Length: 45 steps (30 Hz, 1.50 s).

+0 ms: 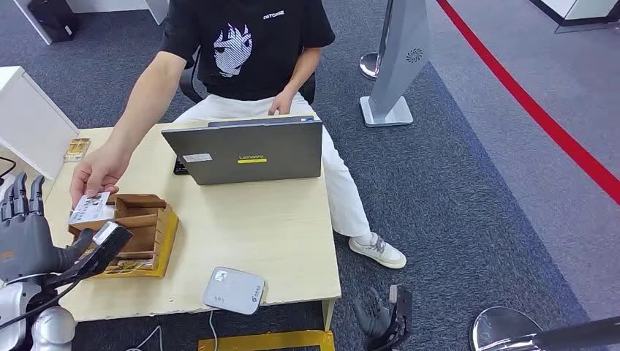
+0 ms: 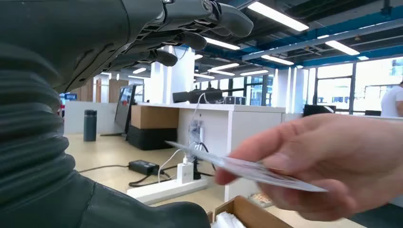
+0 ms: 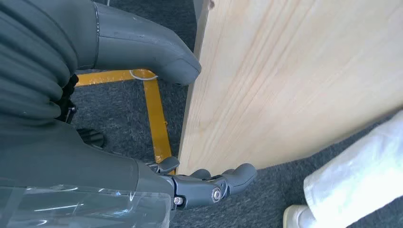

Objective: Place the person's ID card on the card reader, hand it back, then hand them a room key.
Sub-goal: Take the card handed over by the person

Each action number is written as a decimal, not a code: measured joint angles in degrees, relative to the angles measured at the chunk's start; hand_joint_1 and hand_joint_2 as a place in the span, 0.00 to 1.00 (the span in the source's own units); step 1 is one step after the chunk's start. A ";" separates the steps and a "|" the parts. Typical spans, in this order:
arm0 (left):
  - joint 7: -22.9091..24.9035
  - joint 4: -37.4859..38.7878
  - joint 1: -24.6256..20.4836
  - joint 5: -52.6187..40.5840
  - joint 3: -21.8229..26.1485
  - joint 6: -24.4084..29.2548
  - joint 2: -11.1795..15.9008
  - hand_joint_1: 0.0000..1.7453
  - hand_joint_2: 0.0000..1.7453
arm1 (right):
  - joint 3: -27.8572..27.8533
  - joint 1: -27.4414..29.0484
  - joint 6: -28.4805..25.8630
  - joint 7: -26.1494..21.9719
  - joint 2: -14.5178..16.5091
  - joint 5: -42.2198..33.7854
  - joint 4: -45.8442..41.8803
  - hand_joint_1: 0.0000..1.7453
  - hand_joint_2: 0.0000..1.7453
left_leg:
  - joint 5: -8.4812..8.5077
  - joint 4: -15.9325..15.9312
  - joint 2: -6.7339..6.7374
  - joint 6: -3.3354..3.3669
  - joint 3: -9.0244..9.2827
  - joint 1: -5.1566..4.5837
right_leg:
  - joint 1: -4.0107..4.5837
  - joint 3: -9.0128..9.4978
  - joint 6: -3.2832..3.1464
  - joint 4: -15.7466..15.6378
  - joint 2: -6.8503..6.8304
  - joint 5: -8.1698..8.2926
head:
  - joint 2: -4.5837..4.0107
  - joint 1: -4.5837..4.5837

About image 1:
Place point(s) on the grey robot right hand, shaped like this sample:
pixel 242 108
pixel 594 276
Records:
pixel 374 315

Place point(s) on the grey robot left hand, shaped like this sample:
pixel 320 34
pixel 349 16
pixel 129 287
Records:
pixel 26 242

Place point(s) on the person's right hand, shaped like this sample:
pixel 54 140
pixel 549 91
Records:
pixel 99 167

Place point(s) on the person's left hand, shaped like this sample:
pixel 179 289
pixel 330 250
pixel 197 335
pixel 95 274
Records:
pixel 282 102

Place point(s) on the person's right forearm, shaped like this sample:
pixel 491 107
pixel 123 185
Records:
pixel 145 102

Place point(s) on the person's left forearm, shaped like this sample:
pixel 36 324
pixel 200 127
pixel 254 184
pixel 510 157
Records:
pixel 302 70

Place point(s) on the yellow card pack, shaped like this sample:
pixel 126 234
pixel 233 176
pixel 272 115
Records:
pixel 77 149

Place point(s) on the person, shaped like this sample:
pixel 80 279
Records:
pixel 271 48

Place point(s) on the person's white shoe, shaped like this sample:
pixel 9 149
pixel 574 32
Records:
pixel 380 251

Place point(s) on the grey card reader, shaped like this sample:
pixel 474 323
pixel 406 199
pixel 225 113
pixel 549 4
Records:
pixel 234 290

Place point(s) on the grey laptop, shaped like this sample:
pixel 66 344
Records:
pixel 242 150

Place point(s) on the wooden organizer box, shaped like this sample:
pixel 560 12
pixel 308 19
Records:
pixel 145 232

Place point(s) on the small black device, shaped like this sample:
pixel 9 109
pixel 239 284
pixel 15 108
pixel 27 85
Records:
pixel 180 167

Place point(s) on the white cabinet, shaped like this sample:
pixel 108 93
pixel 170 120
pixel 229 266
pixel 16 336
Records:
pixel 29 121

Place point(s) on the black office chair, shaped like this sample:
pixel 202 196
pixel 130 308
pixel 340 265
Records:
pixel 186 85

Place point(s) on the grey kiosk stand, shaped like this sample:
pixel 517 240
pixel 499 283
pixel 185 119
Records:
pixel 397 58

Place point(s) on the chrome round stanchion base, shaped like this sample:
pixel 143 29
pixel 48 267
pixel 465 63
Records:
pixel 499 327

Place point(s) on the black computer tower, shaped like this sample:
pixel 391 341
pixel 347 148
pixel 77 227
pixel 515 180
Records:
pixel 53 19

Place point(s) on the dark metal pole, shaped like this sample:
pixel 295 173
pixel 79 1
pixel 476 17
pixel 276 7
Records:
pixel 581 334

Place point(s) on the white platform with dark edge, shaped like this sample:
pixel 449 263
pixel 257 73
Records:
pixel 581 7

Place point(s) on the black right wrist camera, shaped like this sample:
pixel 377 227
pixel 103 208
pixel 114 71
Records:
pixel 403 310

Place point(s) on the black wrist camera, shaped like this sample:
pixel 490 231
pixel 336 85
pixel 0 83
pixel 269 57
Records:
pixel 403 310
pixel 109 242

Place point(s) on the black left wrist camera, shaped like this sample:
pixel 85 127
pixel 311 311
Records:
pixel 109 242

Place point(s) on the chrome stanchion post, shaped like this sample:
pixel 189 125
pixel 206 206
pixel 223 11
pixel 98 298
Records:
pixel 369 65

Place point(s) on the yellow taped floor frame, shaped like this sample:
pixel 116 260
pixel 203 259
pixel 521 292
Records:
pixel 266 341

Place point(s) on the white desk frame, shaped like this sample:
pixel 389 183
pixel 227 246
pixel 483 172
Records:
pixel 97 5

